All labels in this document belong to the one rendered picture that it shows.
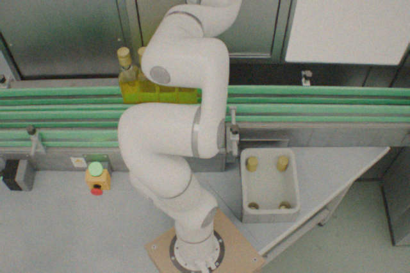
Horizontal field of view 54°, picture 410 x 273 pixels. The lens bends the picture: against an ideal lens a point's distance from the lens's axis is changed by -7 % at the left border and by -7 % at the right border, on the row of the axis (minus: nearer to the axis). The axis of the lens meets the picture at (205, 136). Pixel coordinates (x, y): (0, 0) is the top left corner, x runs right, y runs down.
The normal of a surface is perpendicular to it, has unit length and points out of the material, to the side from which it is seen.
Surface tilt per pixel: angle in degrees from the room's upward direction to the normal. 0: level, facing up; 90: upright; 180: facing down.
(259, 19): 90
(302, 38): 90
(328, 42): 90
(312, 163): 0
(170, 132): 41
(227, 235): 5
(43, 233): 0
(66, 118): 90
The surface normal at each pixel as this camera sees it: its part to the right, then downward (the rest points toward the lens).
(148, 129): -0.25, 0.13
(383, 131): 0.00, 0.84
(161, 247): -0.03, -0.61
